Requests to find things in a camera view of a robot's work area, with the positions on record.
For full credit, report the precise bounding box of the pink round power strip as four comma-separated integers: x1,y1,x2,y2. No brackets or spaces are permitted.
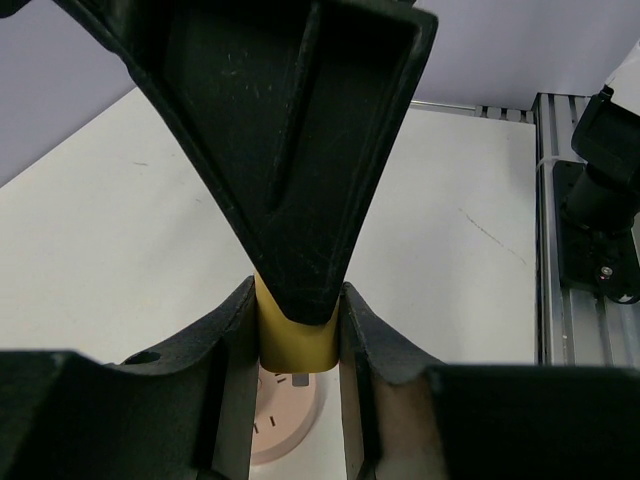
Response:
250,368,336,467

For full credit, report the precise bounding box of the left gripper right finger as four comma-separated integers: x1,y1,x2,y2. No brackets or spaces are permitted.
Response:
339,284,639,479

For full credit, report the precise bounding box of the orange plug adapter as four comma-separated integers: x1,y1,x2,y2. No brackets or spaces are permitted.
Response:
254,271,339,375

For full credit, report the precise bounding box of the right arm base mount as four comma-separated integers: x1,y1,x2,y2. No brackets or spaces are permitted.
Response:
552,161,639,305

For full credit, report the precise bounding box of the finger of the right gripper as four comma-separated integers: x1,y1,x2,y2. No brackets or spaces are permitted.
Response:
63,0,438,325

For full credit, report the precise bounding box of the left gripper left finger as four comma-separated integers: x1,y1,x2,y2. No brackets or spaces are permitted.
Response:
1,279,258,479

